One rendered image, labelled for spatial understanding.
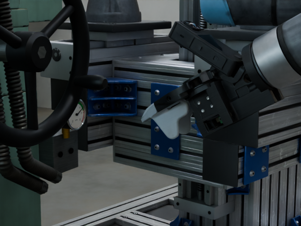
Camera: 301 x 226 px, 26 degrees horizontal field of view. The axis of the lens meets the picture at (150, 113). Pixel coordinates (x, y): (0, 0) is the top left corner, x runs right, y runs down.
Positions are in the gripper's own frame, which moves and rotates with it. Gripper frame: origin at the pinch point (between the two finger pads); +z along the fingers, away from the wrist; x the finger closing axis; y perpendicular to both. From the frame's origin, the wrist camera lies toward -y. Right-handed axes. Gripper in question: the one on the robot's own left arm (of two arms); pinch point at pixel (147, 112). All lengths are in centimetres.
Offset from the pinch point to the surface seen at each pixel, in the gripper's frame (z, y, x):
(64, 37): 230, -113, 305
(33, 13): 22.3, -28.6, 13.9
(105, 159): 162, -10, 198
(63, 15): 6.3, -20.0, 0.1
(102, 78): 6.2, -8.4, 2.0
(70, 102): 13.0, -7.6, 0.7
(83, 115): 27.0, -8.0, 20.9
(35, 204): 41.1, 3.9, 12.5
